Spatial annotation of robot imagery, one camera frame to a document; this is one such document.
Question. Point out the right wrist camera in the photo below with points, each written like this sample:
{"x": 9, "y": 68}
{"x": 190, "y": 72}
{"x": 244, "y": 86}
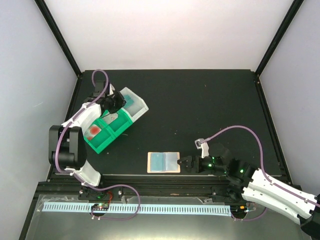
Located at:
{"x": 202, "y": 145}

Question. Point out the controller board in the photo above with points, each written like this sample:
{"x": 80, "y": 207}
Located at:
{"x": 242, "y": 208}
{"x": 99, "y": 207}

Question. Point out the white translucent bin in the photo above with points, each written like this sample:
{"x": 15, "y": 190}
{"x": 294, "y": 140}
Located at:
{"x": 139, "y": 106}

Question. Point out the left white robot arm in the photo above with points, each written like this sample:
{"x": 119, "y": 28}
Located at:
{"x": 66, "y": 144}

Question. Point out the tan card holder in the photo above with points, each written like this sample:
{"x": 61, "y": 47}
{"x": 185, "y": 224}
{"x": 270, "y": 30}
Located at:
{"x": 171, "y": 165}

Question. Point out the teal VIP credit card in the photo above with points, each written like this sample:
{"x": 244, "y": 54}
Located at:
{"x": 129, "y": 101}

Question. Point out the red dot card in bin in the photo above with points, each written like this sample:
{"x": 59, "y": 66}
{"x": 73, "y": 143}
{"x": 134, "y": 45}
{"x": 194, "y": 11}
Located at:
{"x": 92, "y": 132}

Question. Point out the left controller board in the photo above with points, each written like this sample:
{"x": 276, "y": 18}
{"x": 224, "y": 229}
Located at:
{"x": 99, "y": 207}

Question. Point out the right controller board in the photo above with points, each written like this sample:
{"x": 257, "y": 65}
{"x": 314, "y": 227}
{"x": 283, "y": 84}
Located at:
{"x": 242, "y": 208}

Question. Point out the white slotted cable duct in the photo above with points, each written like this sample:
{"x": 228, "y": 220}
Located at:
{"x": 151, "y": 209}

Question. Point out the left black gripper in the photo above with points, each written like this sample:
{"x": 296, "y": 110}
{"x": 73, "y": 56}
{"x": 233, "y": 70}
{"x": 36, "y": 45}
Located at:
{"x": 121, "y": 101}

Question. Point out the right black frame post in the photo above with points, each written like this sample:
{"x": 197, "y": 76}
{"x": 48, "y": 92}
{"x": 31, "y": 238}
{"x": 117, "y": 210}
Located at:
{"x": 283, "y": 27}

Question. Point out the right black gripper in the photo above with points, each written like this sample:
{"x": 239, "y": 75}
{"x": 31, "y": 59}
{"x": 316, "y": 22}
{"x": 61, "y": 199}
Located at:
{"x": 196, "y": 159}

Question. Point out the green bin near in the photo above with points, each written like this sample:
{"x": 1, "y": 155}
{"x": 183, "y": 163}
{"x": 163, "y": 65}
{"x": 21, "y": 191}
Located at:
{"x": 102, "y": 140}

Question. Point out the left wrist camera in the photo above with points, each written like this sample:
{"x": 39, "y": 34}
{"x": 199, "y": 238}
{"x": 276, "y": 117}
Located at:
{"x": 110, "y": 90}

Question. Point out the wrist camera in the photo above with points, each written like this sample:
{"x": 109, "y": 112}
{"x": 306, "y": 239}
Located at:
{"x": 202, "y": 145}
{"x": 110, "y": 90}

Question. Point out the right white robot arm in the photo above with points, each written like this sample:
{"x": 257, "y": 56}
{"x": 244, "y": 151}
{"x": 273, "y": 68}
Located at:
{"x": 247, "y": 182}

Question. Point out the floral card in bin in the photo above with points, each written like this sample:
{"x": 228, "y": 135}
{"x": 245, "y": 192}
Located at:
{"x": 109, "y": 118}

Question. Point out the green bin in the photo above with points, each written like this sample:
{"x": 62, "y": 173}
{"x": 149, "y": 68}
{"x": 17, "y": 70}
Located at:
{"x": 102, "y": 140}
{"x": 117, "y": 127}

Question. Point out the left black frame post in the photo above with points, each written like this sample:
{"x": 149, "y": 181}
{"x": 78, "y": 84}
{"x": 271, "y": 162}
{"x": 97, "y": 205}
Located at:
{"x": 48, "y": 17}

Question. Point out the black frame post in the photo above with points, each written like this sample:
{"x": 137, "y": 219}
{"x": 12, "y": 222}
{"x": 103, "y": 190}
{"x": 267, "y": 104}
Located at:
{"x": 48, "y": 17}
{"x": 283, "y": 27}

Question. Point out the green bin middle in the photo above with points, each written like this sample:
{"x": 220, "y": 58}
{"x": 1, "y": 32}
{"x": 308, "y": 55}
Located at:
{"x": 117, "y": 127}

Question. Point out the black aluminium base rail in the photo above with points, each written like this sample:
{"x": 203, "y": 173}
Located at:
{"x": 199, "y": 186}

